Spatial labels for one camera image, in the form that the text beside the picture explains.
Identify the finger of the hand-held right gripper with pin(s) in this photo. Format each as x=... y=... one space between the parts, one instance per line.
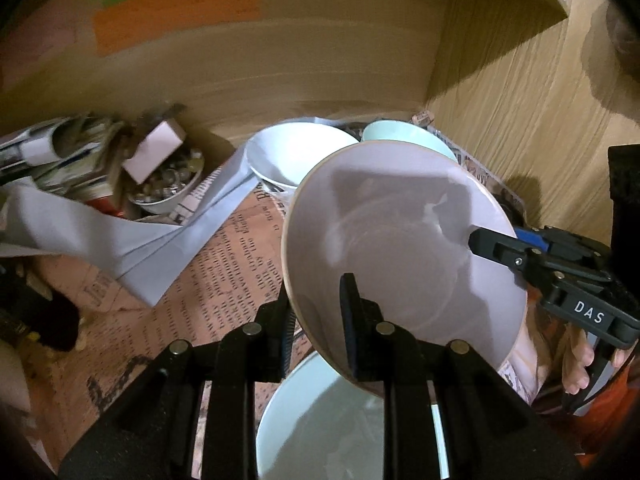
x=530 y=240
x=500 y=250

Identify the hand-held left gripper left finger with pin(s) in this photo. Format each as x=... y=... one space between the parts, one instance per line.
x=281 y=345

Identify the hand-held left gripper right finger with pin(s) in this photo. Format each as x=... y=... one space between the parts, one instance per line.
x=350 y=330

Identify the mint green plate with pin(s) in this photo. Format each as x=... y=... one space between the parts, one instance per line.
x=320 y=435

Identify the pink bowl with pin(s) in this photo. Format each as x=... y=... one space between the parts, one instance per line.
x=390 y=240

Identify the mint green bowl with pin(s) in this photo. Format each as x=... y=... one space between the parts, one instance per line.
x=395 y=132

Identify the white bowl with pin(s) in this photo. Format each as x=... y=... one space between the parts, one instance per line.
x=285 y=155

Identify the person's right hand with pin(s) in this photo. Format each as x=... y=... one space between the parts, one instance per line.
x=575 y=360

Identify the brown printed newspaper sheet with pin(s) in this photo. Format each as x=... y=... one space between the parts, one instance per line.
x=225 y=270

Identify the person's orange clothing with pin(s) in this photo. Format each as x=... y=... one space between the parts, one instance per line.
x=607 y=410

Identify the pale blue paper sheets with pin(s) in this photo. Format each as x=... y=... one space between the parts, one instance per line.
x=165 y=255

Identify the small bowl of metal bits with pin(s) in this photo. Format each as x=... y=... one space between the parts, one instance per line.
x=165 y=192

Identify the small white box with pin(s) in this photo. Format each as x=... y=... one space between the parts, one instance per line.
x=155 y=147

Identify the white paper sheet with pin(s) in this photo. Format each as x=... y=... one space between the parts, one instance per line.
x=50 y=215

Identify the stack of papers and magazines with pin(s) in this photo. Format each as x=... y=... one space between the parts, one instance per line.
x=45 y=142

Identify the orange sticky note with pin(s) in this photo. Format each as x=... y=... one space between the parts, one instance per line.
x=175 y=12

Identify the pink sticky note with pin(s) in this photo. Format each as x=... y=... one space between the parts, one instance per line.
x=40 y=45

